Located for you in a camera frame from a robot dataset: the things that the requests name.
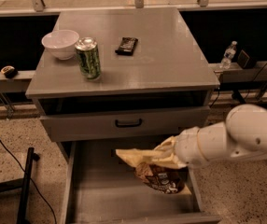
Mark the open grey drawer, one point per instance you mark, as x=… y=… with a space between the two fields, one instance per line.
x=102 y=189

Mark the green drink can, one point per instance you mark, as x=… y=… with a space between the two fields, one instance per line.
x=87 y=53

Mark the black drawer handle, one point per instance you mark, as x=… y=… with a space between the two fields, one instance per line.
x=128 y=123

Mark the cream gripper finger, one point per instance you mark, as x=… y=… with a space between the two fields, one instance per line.
x=166 y=150

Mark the small black box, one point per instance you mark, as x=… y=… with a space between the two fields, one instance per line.
x=245 y=61

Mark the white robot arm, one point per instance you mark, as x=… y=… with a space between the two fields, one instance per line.
x=242 y=136

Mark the small black round device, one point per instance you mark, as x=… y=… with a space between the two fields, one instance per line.
x=9 y=71

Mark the closed grey upper drawer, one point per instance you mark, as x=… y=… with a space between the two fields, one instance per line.
x=101 y=125

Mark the white ceramic bowl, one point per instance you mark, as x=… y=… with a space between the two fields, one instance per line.
x=61 y=43

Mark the black stand frame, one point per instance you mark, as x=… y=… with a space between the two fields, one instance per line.
x=23 y=184

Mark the clear water bottle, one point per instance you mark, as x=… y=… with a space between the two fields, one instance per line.
x=228 y=55

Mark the brown chip bag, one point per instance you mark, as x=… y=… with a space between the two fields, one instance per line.
x=165 y=177

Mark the dark chocolate bar wrapper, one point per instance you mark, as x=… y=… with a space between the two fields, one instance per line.
x=127 y=46

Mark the grey drawer cabinet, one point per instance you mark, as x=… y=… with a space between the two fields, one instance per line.
x=167 y=68

